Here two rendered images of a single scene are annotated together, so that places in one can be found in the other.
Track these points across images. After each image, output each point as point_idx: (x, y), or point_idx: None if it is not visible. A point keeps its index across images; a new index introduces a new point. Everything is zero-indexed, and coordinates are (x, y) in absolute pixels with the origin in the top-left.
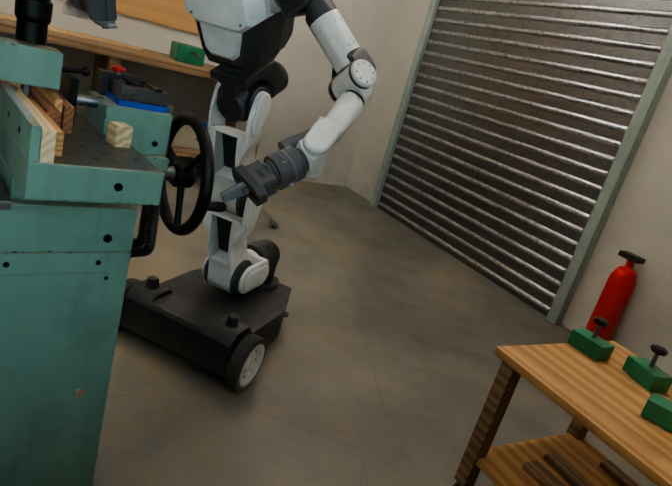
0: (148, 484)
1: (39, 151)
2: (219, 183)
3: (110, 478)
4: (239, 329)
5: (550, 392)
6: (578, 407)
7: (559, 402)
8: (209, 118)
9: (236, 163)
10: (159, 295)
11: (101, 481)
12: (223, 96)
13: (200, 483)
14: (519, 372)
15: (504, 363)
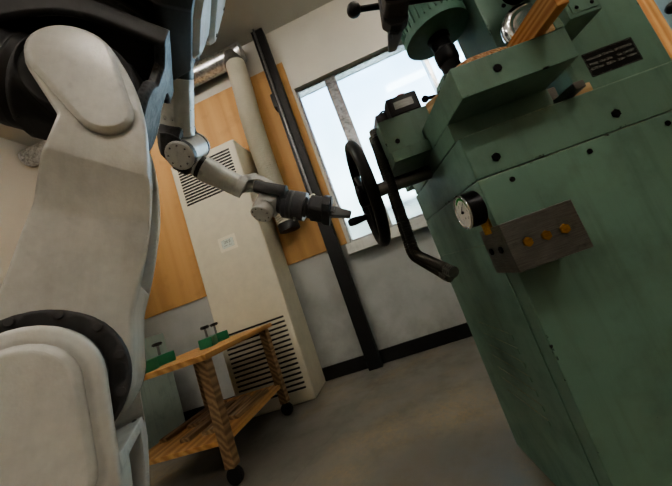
0: (469, 482)
1: None
2: (136, 319)
3: (507, 485)
4: None
5: (231, 342)
6: (236, 338)
7: (235, 342)
8: (145, 125)
9: (157, 246)
10: None
11: (515, 482)
12: (157, 93)
13: (421, 485)
14: (219, 351)
15: (207, 362)
